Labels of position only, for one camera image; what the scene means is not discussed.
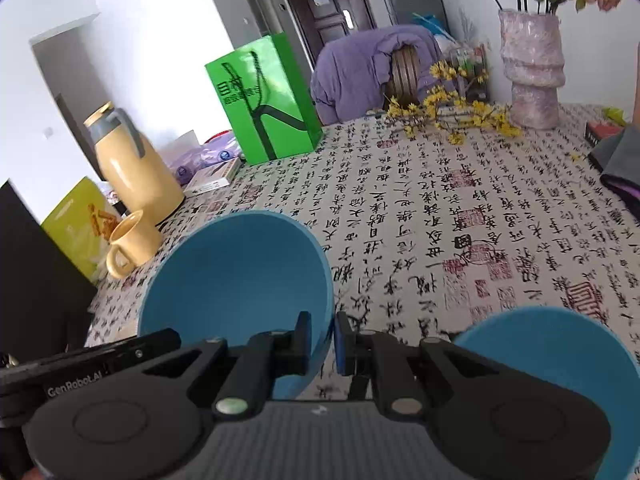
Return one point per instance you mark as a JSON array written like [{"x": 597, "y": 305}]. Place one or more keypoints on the green paper bag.
[{"x": 280, "y": 90}]

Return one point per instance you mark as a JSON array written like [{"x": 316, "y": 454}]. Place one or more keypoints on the yellow-green snack box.
[{"x": 70, "y": 225}]

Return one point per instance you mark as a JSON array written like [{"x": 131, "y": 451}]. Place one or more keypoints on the dark wooden door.
[{"x": 325, "y": 15}]

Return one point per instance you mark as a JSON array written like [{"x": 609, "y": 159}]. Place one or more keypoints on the yellow mug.
[{"x": 135, "y": 242}]

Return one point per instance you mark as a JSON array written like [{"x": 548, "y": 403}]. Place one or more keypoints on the yellow flower branch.
[{"x": 450, "y": 110}]

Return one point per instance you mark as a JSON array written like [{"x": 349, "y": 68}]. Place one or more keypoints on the blue bowl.
[
  {"x": 550, "y": 355},
  {"x": 235, "y": 285}
]

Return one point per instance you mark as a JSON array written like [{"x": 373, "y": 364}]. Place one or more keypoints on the black paper bag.
[{"x": 35, "y": 270}]

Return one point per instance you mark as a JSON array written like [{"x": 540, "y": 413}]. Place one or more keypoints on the yellow thermos jug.
[{"x": 135, "y": 175}]

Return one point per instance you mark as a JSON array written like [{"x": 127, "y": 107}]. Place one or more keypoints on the purple jacket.
[{"x": 350, "y": 70}]

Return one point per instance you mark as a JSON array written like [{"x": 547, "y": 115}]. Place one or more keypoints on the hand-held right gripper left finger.
[{"x": 302, "y": 345}]

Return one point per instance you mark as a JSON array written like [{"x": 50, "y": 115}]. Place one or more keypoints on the purple cloth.
[{"x": 630, "y": 195}]

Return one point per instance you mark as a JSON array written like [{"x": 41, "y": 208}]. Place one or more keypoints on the white flat box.
[{"x": 210, "y": 180}]

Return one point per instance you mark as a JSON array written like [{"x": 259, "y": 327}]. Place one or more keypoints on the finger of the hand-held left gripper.
[{"x": 160, "y": 342}]

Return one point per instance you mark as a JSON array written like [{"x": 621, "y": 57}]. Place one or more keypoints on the pale purple ceramic vase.
[{"x": 532, "y": 70}]

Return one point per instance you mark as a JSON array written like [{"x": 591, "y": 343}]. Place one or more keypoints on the grey cloth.
[{"x": 620, "y": 155}]

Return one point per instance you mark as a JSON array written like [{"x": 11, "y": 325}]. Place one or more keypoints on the small black box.
[{"x": 600, "y": 132}]

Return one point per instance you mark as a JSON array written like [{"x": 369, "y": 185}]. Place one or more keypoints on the purple tissue pack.
[{"x": 210, "y": 152}]

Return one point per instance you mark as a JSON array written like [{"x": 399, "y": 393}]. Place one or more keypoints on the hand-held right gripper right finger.
[{"x": 342, "y": 345}]

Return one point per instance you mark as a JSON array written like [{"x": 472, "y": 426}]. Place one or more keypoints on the wooden chair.
[{"x": 405, "y": 75}]

